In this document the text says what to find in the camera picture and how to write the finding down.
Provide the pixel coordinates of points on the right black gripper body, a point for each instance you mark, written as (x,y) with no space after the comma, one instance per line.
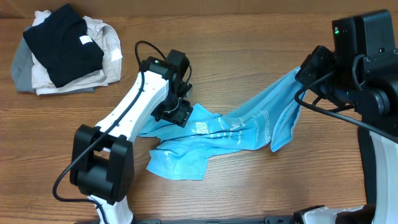
(321,63)

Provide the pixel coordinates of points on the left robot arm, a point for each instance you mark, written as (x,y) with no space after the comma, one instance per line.
(103,155)

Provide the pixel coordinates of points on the folded beige shirt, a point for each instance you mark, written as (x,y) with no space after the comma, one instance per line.
(107,39)

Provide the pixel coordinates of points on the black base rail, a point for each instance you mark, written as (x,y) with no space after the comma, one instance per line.
(284,219)

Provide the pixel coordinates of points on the black shirt on right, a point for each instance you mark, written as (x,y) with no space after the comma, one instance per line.
(365,214)

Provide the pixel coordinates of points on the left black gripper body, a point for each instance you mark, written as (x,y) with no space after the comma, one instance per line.
(174,109)

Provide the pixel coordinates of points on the folded black shirt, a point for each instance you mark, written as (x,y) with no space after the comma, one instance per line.
(59,44)

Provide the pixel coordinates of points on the light blue t-shirt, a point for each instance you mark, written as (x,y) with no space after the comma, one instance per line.
(269,118)

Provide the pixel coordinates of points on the folded grey garment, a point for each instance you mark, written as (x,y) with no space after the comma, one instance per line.
(21,73)

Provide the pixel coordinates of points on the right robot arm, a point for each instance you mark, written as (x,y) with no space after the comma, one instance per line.
(359,76)

